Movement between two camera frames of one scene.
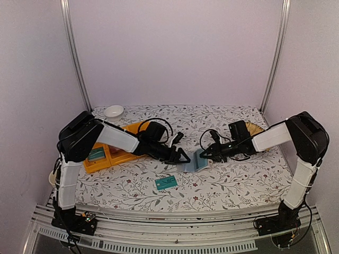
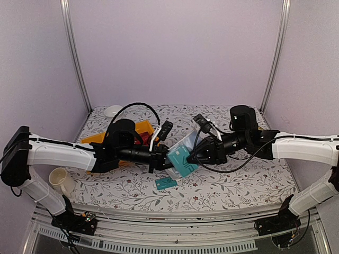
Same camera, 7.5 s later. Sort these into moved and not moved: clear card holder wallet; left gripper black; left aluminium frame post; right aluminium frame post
Moved: left gripper black; clear card holder wallet
Not moved: left aluminium frame post; right aluminium frame post
